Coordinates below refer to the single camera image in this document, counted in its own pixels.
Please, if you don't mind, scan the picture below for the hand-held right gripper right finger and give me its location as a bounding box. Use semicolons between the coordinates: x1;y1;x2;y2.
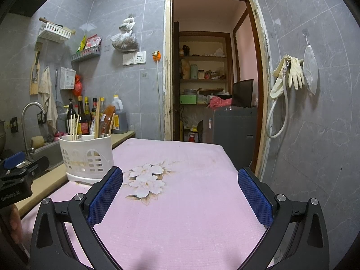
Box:
238;167;330;270

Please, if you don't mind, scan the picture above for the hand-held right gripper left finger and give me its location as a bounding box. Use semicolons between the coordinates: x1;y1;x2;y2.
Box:
29;166;124;270

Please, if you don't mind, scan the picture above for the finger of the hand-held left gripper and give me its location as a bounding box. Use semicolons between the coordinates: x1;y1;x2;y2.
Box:
17;157;51;176
3;151;27;171

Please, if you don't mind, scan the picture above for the white plastic utensil holder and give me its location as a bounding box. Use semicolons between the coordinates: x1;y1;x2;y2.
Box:
58;133;115;186

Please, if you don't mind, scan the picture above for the steel sink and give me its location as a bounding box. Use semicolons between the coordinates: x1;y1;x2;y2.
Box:
33;139;65;173

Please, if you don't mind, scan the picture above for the round loofah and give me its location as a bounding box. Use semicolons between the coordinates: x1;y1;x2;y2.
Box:
30;135;45;148

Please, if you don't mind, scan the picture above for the chrome faucet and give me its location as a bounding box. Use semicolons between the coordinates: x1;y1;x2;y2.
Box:
21;101;47;162

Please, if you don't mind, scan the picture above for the dark pump bottle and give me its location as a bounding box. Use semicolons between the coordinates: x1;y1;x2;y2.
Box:
65;98;78;135

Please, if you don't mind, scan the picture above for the tall soy sauce bottle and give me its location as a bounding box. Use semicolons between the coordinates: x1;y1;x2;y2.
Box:
77;96;91;135

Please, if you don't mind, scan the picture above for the grey cabinet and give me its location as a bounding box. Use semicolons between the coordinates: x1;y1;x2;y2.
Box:
212;106;258;173

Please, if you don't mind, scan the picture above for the pink floral tablecloth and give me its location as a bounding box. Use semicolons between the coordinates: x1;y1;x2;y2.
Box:
21;138;268;270

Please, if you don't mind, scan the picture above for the stained dish cloth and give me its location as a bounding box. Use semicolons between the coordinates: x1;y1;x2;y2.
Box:
38;66;58;127

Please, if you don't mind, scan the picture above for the orange packet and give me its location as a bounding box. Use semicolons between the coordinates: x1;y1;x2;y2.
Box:
99;105;116;136

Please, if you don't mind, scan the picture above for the oil jug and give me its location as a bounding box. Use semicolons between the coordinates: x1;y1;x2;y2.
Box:
111;95;129;134

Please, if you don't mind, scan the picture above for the wooden knife rack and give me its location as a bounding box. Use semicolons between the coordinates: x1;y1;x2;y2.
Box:
29;42;43;96

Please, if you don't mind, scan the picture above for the red plastic bag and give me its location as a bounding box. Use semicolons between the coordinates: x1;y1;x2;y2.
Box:
73;74;84;98

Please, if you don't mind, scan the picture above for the red cloth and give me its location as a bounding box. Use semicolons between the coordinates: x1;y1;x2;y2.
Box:
208;95;233;109

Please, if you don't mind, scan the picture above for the black monitor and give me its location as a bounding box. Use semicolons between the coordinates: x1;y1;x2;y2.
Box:
232;79;254;109

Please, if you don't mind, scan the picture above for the cream rubber glove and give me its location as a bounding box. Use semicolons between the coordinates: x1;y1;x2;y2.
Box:
288;57;305;91
270;54;292;100

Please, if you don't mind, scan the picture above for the red packet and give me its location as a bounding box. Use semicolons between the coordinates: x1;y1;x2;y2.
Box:
86;34;102;48

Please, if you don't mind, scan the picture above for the clear plastic bag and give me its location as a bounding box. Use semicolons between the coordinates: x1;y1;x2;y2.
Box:
302;35;319;96

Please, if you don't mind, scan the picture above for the wooden shelf unit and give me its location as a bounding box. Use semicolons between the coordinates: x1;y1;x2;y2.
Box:
178;31;233;142

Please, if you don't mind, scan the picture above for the plastic bag of dried goods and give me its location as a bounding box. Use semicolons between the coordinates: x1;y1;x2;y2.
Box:
110;16;139;53

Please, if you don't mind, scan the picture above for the white hose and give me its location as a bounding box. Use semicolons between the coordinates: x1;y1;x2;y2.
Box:
265;59;290;139

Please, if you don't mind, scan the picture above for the white wall box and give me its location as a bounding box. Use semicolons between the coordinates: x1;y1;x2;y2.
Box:
60;67;77;91

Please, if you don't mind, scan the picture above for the grey wall shelf basket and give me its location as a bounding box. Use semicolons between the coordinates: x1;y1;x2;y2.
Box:
70;45;102;63

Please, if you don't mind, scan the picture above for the white wall basket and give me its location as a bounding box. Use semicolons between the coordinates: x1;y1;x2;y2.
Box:
38;22;72;44

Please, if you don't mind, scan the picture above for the white wall switch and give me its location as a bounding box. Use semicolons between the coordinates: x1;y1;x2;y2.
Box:
122;52;136;66

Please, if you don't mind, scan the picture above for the wooden door frame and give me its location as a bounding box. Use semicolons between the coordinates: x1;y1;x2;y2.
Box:
163;0;271;181

